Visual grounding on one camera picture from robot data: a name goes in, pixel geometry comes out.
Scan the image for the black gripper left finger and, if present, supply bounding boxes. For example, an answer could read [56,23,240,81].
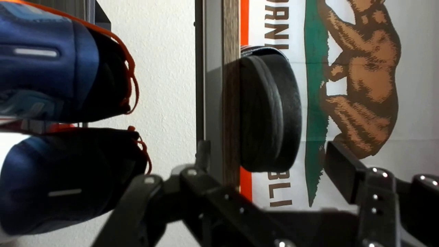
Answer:
[194,140,209,172]

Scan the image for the navy blue sneaker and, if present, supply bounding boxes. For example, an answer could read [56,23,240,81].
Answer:
[0,0,138,122]
[0,128,148,236]

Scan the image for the navy blue sneaker rear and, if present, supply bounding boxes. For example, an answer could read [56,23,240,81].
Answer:
[0,128,148,236]

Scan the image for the navy blue sneaker front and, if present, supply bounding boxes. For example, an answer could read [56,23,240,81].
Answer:
[0,0,138,122]

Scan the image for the black striped slide sandal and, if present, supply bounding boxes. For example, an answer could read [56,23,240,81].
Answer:
[238,47,301,172]

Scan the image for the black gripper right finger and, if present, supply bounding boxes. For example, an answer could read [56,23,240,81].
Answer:
[323,141,377,205]

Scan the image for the grey metal shoe rack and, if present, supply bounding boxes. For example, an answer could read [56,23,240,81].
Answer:
[193,0,240,185]

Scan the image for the California Republic flag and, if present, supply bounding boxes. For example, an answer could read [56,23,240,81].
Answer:
[240,0,439,209]

